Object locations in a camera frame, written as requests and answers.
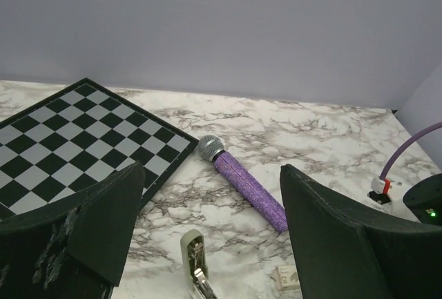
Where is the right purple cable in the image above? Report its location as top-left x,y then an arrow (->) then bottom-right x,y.
379,121 -> 442,180

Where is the black grey chessboard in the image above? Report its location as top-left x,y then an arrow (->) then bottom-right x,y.
1,78 -> 198,218

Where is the small staple box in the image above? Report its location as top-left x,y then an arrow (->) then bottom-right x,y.
273,264 -> 300,291

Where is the grey green stapler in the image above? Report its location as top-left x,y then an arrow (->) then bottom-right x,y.
180,229 -> 218,298

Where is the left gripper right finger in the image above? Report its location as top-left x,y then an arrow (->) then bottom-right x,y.
280,164 -> 441,298

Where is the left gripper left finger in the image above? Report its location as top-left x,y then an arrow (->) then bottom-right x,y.
1,162 -> 144,298

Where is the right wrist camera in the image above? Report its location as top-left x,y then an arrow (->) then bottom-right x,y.
367,177 -> 404,206

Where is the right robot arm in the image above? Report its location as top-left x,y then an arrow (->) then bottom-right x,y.
403,173 -> 442,226

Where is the purple glitter microphone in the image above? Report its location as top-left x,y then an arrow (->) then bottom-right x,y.
198,135 -> 288,233

